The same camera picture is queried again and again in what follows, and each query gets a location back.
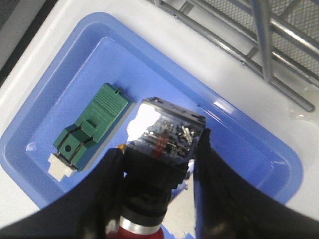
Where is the grey metal rack frame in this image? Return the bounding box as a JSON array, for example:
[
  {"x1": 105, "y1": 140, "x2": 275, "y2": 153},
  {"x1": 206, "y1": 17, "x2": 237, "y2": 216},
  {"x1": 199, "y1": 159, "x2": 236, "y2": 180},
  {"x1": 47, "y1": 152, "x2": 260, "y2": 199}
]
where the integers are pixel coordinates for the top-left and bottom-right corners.
[{"x1": 153, "y1": 0, "x2": 319, "y2": 113}]

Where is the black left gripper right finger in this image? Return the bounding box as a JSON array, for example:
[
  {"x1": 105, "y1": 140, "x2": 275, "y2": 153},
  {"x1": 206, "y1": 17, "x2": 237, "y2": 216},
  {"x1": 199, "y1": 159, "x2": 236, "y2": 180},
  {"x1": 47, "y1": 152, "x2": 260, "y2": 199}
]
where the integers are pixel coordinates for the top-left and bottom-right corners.
[{"x1": 194, "y1": 129, "x2": 319, "y2": 239}]

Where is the red emergency stop button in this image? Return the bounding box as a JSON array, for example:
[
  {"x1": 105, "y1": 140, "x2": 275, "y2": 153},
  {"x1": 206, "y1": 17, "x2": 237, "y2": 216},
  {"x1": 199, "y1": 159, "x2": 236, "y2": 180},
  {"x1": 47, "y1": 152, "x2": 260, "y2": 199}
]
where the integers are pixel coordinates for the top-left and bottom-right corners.
[{"x1": 106, "y1": 97, "x2": 206, "y2": 239}]

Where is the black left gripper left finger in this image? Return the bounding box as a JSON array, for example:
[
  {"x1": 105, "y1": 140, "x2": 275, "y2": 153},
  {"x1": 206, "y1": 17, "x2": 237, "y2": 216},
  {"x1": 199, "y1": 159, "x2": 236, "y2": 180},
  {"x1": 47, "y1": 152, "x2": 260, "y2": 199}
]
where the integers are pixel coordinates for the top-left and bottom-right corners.
[{"x1": 0, "y1": 148, "x2": 123, "y2": 239}]

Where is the bottom mesh tray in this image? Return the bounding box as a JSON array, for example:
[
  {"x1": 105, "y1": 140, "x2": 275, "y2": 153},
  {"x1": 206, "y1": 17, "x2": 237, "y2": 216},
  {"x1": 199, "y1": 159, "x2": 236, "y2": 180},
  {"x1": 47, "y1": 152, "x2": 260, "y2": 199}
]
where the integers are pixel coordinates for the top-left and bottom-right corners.
[{"x1": 160, "y1": 0, "x2": 319, "y2": 85}]

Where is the blue plastic tray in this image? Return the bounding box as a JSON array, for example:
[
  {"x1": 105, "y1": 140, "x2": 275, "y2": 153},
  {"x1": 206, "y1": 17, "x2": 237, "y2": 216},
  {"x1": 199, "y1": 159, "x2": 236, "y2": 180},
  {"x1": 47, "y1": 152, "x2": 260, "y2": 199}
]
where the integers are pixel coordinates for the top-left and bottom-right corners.
[{"x1": 0, "y1": 11, "x2": 305, "y2": 239}]

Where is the green terminal block module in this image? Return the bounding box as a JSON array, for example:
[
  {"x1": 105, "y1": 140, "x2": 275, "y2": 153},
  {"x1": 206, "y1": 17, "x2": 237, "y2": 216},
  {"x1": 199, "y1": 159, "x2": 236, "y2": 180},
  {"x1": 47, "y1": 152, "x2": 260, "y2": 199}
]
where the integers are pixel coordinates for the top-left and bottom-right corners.
[{"x1": 48, "y1": 83, "x2": 133, "y2": 182}]

